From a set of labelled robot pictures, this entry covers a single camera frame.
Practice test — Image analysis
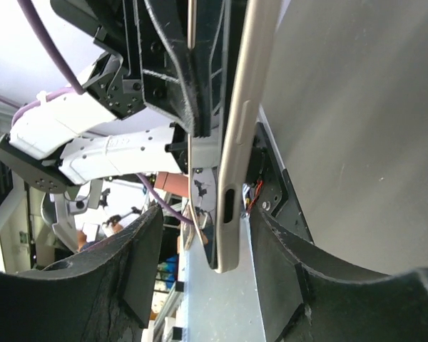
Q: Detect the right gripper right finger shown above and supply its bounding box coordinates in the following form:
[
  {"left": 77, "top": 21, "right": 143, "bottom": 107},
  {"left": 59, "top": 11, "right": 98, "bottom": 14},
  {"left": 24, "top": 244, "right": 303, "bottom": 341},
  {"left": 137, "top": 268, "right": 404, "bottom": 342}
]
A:
[{"left": 250, "top": 209, "right": 428, "bottom": 341}]

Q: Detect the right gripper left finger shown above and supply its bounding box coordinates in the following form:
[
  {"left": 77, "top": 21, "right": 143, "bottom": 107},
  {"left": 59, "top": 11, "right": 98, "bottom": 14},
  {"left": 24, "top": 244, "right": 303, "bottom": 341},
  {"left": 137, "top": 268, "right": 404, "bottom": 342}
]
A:
[{"left": 0, "top": 205, "right": 163, "bottom": 341}]

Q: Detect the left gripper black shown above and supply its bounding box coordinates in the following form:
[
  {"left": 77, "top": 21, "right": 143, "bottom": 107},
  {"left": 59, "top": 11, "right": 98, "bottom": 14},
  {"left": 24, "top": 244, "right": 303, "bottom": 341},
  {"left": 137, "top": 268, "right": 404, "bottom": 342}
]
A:
[{"left": 51, "top": 1, "right": 230, "bottom": 138}]

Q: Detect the beige phone case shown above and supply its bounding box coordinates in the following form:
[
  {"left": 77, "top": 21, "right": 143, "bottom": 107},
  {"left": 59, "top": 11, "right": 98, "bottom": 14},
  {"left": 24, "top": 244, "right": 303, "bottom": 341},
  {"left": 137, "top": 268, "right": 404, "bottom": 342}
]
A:
[{"left": 214, "top": 1, "right": 282, "bottom": 274}]

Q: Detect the black smartphone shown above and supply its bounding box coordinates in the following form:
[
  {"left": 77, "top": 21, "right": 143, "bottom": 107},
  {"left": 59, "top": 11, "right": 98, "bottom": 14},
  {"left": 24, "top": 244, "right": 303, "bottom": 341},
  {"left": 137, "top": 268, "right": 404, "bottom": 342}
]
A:
[{"left": 188, "top": 1, "right": 248, "bottom": 270}]

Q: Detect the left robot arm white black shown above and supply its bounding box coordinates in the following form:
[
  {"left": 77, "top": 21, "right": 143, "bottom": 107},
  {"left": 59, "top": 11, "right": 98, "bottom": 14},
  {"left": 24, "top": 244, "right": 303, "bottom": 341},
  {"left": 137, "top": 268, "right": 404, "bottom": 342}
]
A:
[{"left": 0, "top": 1, "right": 238, "bottom": 194}]

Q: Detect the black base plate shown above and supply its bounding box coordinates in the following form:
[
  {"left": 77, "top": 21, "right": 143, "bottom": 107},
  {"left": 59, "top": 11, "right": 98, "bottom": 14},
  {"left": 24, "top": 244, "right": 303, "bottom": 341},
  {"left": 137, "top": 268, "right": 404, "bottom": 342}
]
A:
[{"left": 243, "top": 123, "right": 313, "bottom": 242}]

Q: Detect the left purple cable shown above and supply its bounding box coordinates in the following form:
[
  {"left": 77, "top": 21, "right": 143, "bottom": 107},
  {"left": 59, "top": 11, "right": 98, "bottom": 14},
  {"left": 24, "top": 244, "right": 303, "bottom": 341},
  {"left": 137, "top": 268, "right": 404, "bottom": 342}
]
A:
[{"left": 0, "top": 0, "right": 197, "bottom": 227}]

